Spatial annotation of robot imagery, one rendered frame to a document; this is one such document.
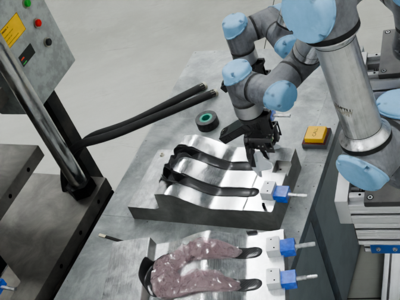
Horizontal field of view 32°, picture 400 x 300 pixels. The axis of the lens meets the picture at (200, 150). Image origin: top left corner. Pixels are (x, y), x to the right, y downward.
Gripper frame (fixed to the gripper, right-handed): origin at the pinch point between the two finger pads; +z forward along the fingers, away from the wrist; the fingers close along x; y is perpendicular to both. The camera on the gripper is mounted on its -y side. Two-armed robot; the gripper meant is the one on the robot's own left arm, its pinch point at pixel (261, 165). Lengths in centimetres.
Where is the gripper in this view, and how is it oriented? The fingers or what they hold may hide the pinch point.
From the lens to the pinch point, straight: 199.7
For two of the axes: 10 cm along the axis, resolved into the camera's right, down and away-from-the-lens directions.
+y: 8.9, 0.3, -4.5
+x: 3.4, -7.1, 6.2
